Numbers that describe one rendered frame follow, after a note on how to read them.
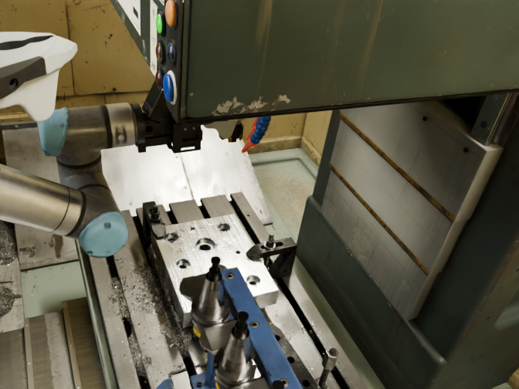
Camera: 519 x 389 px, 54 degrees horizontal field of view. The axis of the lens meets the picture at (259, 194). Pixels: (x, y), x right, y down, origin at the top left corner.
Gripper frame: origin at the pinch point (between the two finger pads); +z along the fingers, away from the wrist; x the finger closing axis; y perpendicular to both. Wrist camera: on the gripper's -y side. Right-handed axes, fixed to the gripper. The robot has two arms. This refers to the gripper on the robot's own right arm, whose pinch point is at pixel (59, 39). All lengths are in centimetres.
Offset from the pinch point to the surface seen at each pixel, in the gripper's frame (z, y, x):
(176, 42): 12.2, 2.4, 1.4
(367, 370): 75, 107, 22
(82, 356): 20, 95, -33
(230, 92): 16.2, 7.3, 5.9
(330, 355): 41, 67, 19
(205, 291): 18.5, 42.3, 3.5
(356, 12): 28.1, -1.2, 12.8
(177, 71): 12.0, 5.2, 1.9
